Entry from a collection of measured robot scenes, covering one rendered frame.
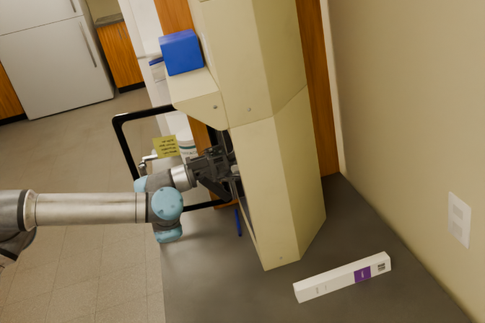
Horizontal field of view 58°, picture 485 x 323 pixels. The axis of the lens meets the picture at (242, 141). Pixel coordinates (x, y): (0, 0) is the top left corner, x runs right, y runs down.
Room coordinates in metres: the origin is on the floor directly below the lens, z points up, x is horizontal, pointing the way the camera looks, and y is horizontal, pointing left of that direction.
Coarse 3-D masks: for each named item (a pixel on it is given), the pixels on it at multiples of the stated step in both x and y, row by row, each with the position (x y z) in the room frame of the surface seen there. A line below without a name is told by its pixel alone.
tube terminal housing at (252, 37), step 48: (192, 0) 1.11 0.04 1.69; (240, 0) 0.96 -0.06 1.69; (288, 0) 1.09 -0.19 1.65; (240, 48) 0.95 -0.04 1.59; (288, 48) 1.06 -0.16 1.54; (240, 96) 0.95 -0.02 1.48; (288, 96) 1.03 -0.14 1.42; (240, 144) 0.95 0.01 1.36; (288, 144) 0.99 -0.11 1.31; (288, 192) 0.96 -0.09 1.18; (288, 240) 0.96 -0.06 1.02
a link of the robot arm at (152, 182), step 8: (144, 176) 1.07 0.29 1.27; (152, 176) 1.05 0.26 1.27; (160, 176) 1.05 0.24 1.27; (168, 176) 1.04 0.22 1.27; (136, 184) 1.04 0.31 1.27; (144, 184) 1.03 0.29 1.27; (152, 184) 1.03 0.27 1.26; (160, 184) 1.03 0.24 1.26; (168, 184) 1.03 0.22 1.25; (136, 192) 1.02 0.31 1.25
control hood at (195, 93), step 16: (176, 80) 1.10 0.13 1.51; (192, 80) 1.07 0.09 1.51; (208, 80) 1.04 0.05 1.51; (176, 96) 0.98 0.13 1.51; (192, 96) 0.95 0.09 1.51; (208, 96) 0.94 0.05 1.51; (192, 112) 0.94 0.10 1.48; (208, 112) 0.94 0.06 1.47; (224, 112) 0.95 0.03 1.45; (224, 128) 0.94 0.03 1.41
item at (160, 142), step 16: (128, 112) 1.27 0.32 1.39; (176, 112) 1.25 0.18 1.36; (128, 128) 1.26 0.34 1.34; (144, 128) 1.26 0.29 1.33; (160, 128) 1.26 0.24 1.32; (176, 128) 1.25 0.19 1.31; (192, 128) 1.25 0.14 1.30; (128, 144) 1.26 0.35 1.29; (144, 144) 1.26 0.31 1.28; (160, 144) 1.26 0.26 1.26; (176, 144) 1.26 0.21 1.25; (192, 144) 1.25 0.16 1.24; (208, 144) 1.25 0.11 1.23; (144, 160) 1.26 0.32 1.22; (160, 160) 1.26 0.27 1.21; (176, 160) 1.26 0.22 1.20; (192, 192) 1.26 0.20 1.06; (208, 192) 1.25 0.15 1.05
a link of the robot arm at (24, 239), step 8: (24, 232) 0.91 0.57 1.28; (32, 232) 0.95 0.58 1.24; (8, 240) 0.87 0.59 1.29; (16, 240) 0.89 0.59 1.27; (24, 240) 0.91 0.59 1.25; (32, 240) 0.96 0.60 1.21; (0, 248) 0.87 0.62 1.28; (8, 248) 0.88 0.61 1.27; (16, 248) 0.89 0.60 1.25; (24, 248) 0.95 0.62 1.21; (0, 256) 0.86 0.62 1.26; (8, 256) 0.87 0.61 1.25; (16, 256) 0.89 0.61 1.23; (0, 264) 0.86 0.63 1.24; (8, 264) 0.87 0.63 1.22; (0, 272) 0.86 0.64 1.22
